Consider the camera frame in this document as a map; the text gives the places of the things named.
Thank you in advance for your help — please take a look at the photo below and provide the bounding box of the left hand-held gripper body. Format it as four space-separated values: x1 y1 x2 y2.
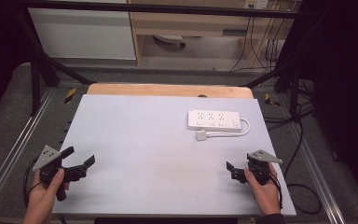
32 145 89 202

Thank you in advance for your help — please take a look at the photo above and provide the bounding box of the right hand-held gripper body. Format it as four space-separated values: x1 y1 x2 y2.
230 149 283 187

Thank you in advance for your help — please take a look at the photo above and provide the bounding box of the person's right hand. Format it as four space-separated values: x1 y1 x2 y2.
243 162 282 217

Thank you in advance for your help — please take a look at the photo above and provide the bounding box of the person's left hand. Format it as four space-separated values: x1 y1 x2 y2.
22 168 71 220

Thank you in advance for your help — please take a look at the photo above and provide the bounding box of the white power plug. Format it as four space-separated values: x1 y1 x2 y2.
195 129 209 142

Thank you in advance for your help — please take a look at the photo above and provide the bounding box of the white power strip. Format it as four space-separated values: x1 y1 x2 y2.
187 108 242 133

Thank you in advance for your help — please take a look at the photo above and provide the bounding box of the yellow black tape marker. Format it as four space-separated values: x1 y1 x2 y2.
264 92 281 107
63 87 77 105

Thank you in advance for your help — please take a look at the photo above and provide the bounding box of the wooden table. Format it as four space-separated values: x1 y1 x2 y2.
86 82 255 100

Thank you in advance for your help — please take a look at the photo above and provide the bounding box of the black curtain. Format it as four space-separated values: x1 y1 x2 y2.
0 0 34 132
295 0 358 213

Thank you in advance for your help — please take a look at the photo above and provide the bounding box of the white cabinet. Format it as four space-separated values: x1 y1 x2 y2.
27 0 137 61

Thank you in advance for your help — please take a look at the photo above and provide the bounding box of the white device under desk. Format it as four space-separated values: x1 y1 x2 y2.
153 34 187 49

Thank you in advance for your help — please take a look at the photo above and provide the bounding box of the light wooden desk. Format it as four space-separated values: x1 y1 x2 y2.
127 0 295 67

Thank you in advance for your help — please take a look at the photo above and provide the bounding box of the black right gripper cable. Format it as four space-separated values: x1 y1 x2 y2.
268 172 284 210

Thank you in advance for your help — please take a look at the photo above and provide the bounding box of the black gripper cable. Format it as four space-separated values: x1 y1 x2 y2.
22 158 43 209
268 172 284 210

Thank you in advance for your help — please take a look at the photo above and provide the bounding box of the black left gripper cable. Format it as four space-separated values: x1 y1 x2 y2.
22 158 43 209

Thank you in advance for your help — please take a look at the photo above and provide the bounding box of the aluminium floor rail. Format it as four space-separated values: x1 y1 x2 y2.
0 88 56 213
291 122 347 224

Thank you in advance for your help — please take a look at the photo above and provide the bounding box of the black floor cable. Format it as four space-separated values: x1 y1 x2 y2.
262 78 323 216

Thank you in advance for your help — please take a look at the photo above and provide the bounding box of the white power strip cable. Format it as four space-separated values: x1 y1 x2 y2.
206 117 252 138

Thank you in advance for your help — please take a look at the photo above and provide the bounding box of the bundle of hanging black cables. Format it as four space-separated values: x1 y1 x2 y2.
228 12 288 73

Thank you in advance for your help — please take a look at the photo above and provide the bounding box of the white wall socket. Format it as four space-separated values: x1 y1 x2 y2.
243 0 269 10

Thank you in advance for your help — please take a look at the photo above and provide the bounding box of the black metal frame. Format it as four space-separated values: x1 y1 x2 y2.
13 0 304 122

